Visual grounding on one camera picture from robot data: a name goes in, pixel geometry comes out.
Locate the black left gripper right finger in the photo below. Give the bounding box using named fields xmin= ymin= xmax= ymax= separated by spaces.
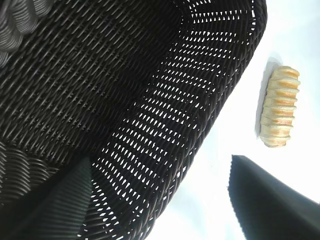
xmin=226 ymin=154 xmax=320 ymax=240

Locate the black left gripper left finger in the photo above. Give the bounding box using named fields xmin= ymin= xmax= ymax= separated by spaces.
xmin=19 ymin=156 xmax=94 ymax=240

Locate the long striped bread loaf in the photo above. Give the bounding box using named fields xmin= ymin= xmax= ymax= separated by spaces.
xmin=259 ymin=65 xmax=300 ymax=148

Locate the dark brown wicker basket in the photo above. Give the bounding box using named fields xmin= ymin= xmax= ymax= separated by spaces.
xmin=0 ymin=0 xmax=268 ymax=240

